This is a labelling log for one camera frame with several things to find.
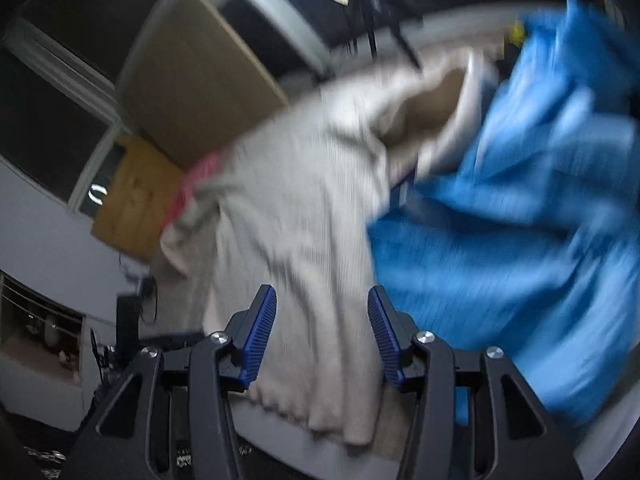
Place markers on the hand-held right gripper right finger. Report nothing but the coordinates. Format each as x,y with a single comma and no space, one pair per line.
385,332

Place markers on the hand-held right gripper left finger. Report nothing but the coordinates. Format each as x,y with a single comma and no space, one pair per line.
260,332

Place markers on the beige knitted sweater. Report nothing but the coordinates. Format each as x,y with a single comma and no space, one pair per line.
300,210

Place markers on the blue garment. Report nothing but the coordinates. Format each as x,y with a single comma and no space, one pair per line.
500,235

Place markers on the pink cloth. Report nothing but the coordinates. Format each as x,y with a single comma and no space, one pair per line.
200,175

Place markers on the brown wooden cabinet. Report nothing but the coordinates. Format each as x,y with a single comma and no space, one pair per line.
130,200

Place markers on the white open shelf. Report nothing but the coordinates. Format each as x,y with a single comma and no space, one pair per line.
35,330

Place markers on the light wooden headboard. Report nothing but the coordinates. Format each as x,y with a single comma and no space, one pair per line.
200,85

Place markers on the white framed window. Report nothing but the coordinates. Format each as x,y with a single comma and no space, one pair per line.
50,135

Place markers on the black tripod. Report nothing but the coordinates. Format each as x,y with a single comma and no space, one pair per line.
372,25

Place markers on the small yellow object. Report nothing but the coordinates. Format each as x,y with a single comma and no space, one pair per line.
518,32

